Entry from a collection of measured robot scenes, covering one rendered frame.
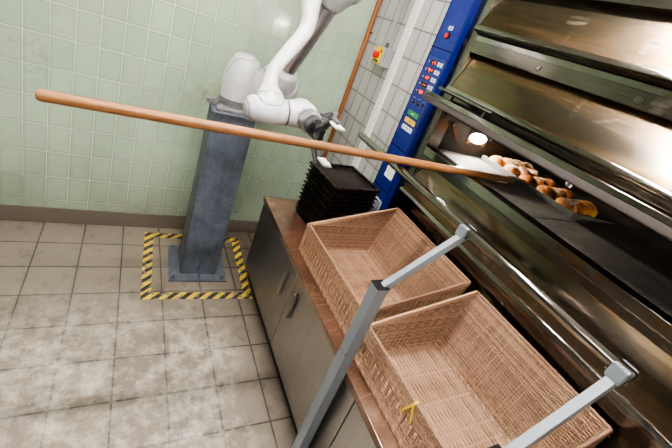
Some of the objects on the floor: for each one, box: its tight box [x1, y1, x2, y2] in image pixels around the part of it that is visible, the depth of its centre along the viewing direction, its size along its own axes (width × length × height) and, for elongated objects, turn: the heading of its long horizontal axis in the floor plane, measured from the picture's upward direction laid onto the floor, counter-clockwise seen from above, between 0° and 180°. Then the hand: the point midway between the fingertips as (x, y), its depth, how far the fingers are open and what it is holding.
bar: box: [291, 132, 639, 448], centre depth 136 cm, size 31×127×118 cm, turn 169°
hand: (333, 147), depth 129 cm, fingers open, 13 cm apart
